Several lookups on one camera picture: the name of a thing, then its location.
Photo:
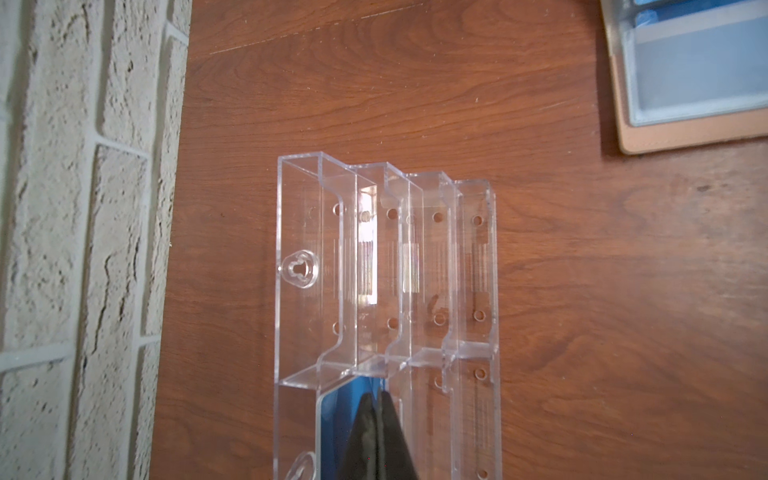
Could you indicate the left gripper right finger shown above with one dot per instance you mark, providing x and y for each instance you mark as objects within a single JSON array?
[{"x": 394, "y": 461}]

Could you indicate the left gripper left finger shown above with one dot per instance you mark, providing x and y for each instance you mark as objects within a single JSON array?
[{"x": 360, "y": 459}]

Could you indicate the blue credit card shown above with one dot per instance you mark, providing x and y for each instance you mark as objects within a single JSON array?
[{"x": 338, "y": 410}]

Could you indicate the clear plastic organizer box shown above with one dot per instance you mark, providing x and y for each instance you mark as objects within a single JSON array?
[{"x": 388, "y": 275}]

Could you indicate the tan leather card holder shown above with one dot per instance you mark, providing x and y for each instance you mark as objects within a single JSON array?
[{"x": 687, "y": 73}]

